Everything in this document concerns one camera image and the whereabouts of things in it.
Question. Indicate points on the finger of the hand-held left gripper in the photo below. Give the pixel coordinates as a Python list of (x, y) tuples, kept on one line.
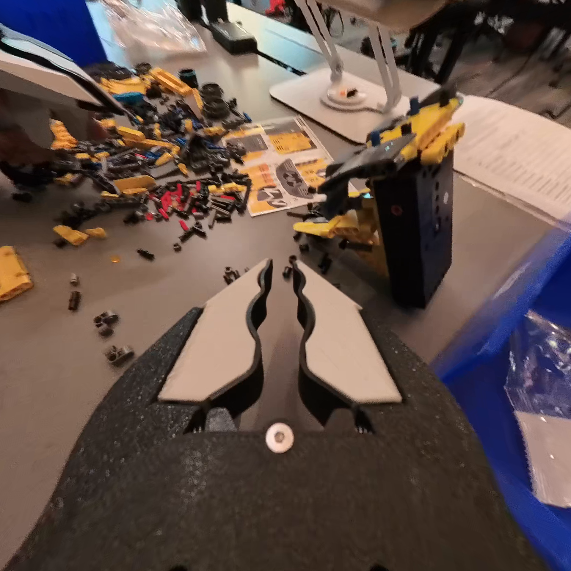
[(49, 87), (26, 43)]

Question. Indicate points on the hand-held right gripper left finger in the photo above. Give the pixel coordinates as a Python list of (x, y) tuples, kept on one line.
[(214, 352)]

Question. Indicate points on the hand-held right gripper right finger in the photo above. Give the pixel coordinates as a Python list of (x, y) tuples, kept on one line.
[(348, 352)]

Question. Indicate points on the grey toy connector piece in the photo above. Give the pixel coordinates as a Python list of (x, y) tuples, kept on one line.
[(119, 354), (105, 321)]

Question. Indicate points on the person's left hand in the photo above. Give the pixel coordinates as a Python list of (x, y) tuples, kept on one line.
[(22, 138)]

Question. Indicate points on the scattered small black pieces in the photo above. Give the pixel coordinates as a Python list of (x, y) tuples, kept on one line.
[(324, 264)]

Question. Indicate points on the pile of assorted brick parts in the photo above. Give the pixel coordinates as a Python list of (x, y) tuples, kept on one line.
[(134, 134)]

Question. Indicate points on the clear plastic bag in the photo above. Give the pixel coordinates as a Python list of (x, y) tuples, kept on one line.
[(156, 26), (539, 379)]

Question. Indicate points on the blue plastic bin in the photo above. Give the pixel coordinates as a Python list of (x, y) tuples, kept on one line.
[(481, 401)]

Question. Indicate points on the yellow angled brick piece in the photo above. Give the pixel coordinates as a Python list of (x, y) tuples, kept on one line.
[(70, 235)]

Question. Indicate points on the small yellow wedge piece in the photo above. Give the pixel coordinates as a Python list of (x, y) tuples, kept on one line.
[(96, 232)]

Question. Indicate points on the heap of red black pegs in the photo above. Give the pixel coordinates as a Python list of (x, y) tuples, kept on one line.
[(171, 198)]

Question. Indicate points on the yellow panel with blue pins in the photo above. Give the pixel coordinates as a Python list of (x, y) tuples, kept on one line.
[(13, 272)]

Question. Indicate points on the black power adapter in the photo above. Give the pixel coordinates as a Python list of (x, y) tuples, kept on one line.
[(234, 38)]

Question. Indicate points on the yellow and grey sticker sheet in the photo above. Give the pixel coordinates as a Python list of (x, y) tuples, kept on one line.
[(276, 142)]

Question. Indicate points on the yellow grey toy brick model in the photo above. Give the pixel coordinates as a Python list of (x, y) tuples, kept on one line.
[(428, 129)]

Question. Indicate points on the white printed paper sheet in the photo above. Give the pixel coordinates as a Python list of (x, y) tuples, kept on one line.
[(513, 151)]

